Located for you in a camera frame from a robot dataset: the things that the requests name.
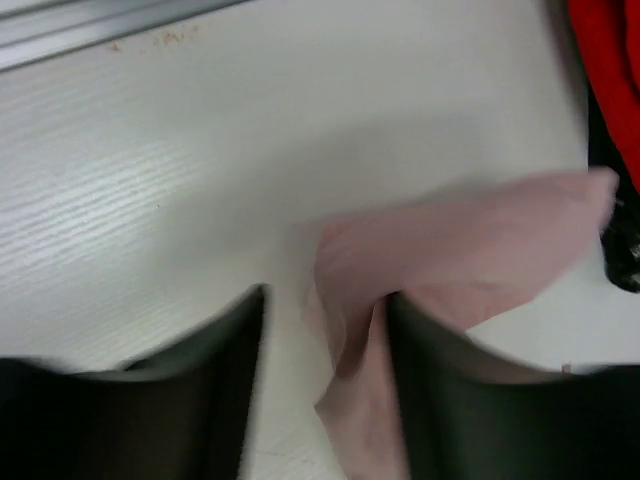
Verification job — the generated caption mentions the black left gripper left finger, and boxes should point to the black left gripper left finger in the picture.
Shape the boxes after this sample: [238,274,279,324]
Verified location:
[1,285,265,480]

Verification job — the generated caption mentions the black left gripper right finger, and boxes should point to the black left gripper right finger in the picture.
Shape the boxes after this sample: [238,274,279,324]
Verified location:
[386,293,639,479]

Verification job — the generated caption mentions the light pink trousers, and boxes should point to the light pink trousers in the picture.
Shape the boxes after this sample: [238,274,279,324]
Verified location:
[305,169,618,479]

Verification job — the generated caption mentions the folded black patterned trousers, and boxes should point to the folded black patterned trousers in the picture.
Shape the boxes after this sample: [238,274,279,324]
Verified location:
[588,87,639,293]

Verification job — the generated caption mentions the folded red trousers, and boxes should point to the folded red trousers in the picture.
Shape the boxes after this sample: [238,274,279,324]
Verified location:
[567,0,639,187]

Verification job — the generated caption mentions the aluminium mounting rail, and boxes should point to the aluminium mounting rail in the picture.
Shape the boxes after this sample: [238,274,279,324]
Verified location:
[1,0,237,71]

